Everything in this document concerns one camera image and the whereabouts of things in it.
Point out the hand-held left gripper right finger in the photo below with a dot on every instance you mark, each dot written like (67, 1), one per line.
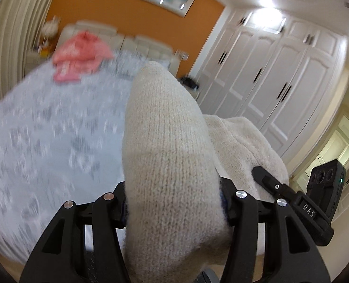
(229, 206)

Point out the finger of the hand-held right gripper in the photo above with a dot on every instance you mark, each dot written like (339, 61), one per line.
(270, 181)

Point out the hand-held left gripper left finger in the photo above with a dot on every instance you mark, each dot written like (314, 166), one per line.
(120, 209)

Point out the cream knit sweater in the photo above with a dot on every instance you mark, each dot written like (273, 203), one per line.
(168, 153)

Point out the white door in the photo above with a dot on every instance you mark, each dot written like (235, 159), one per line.
(336, 141)

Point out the butterfly printed grey blanket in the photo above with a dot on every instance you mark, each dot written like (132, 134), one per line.
(44, 138)

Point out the white wardrobe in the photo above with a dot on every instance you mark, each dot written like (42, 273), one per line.
(280, 73)

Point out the black object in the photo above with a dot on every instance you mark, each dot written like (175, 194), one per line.
(189, 83)

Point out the grey crumpled quilt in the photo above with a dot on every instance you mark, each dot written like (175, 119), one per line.
(127, 64)

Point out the pink garment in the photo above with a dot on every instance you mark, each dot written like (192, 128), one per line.
(80, 53)

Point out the cream padded headboard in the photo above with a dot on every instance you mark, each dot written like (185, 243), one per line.
(145, 45)

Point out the ceiling light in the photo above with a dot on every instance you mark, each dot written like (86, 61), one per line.
(267, 2)

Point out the white fluffy ornament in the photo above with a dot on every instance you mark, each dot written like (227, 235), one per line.
(50, 28)

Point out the wall socket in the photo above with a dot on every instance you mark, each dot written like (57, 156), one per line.
(182, 55)

